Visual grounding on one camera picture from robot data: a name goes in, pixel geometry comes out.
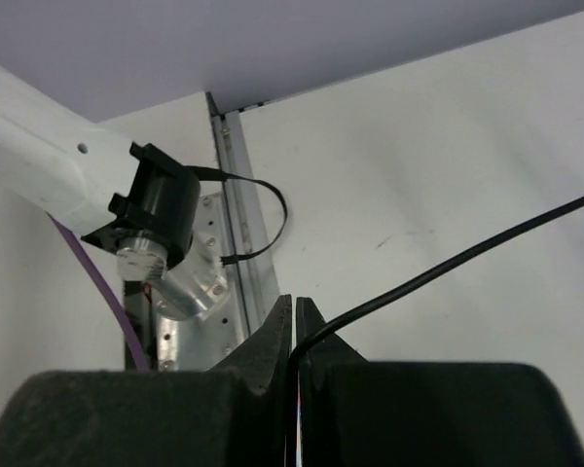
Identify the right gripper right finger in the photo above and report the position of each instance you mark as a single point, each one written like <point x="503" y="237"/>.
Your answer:
<point x="314" y="413"/>

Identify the aluminium table edge rail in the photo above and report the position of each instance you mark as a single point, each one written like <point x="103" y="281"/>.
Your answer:
<point x="255" y="279"/>

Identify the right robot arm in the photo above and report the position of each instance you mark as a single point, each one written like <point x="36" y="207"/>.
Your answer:
<point x="104" y="190"/>

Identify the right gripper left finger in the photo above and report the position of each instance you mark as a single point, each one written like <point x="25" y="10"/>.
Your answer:
<point x="260" y="362"/>

